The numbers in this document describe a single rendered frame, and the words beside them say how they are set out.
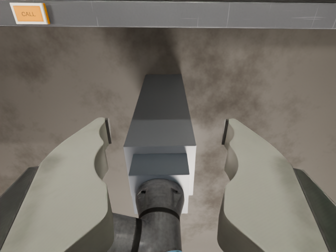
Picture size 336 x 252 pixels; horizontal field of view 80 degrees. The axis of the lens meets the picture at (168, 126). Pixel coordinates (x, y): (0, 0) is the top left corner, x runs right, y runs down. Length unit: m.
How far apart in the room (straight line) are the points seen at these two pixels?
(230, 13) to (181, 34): 0.96
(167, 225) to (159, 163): 0.19
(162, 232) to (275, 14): 0.49
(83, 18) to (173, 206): 0.48
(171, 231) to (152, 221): 0.05
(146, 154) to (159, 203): 0.18
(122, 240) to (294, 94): 1.47
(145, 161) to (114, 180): 1.33
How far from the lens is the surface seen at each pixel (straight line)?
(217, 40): 1.38
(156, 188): 0.60
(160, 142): 0.68
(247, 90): 1.53
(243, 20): 0.40
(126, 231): 0.51
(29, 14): 0.43
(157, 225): 0.54
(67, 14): 0.42
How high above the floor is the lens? 1.33
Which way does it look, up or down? 59 degrees down
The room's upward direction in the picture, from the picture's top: 180 degrees clockwise
